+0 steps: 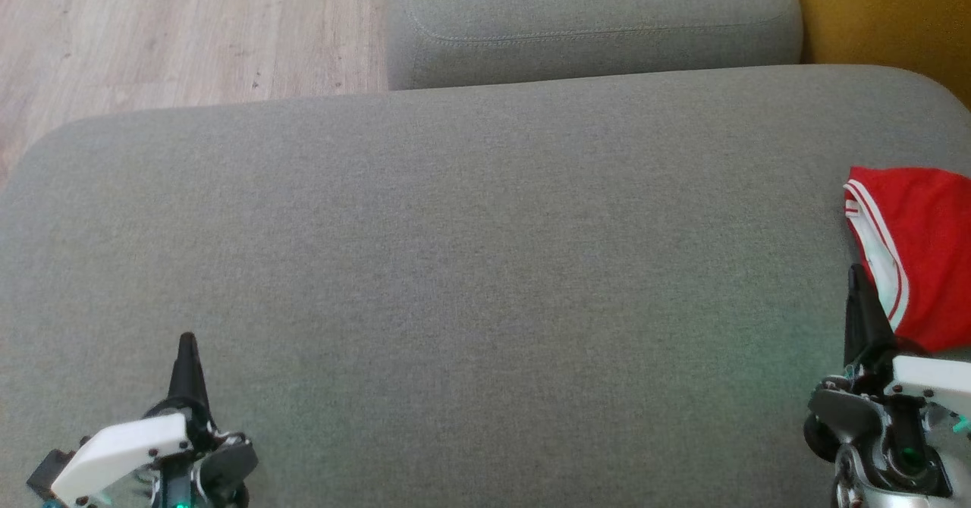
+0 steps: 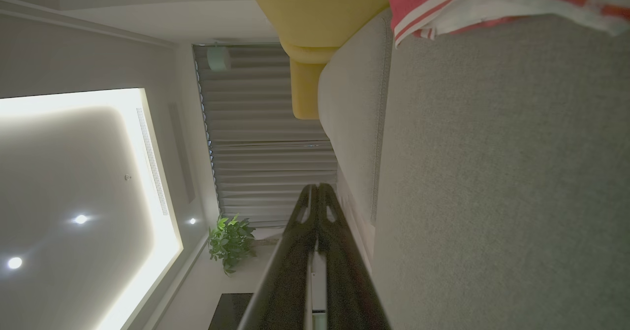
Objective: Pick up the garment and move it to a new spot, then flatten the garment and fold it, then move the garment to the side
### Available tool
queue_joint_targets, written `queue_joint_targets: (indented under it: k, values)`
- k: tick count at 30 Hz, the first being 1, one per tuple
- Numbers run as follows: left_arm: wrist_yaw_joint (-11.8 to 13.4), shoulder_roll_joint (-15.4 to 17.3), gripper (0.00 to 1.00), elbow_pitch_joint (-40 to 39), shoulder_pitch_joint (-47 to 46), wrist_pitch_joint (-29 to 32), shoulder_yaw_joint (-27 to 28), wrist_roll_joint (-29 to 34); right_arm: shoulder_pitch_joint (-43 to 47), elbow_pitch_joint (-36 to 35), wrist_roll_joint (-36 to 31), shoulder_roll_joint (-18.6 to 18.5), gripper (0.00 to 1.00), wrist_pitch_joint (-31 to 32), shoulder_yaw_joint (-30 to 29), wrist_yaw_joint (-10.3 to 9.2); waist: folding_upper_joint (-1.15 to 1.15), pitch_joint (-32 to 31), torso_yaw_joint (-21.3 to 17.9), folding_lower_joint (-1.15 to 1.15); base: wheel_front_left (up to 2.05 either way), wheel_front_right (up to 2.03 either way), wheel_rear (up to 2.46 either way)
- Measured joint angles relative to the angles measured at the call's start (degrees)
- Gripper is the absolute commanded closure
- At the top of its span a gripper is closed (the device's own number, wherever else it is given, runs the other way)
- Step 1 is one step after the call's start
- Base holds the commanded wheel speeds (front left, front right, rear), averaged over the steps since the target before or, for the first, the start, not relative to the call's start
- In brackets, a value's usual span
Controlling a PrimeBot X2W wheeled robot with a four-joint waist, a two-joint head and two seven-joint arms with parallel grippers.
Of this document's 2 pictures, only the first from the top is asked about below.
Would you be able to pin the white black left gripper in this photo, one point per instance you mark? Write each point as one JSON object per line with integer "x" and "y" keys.
{"x": 121, "y": 447}

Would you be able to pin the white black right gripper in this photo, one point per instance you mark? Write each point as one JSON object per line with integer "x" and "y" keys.
{"x": 933, "y": 387}

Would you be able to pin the red garment with white trim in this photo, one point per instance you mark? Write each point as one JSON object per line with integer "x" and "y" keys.
{"x": 929, "y": 250}

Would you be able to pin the grey fabric sofa seat cushion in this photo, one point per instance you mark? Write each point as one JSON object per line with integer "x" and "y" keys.
{"x": 470, "y": 265}

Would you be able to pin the small grey fabric sofa cushion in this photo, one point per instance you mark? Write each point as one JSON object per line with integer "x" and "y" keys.
{"x": 592, "y": 15}

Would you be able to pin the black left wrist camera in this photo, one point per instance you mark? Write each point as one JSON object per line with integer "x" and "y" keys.
{"x": 49, "y": 471}

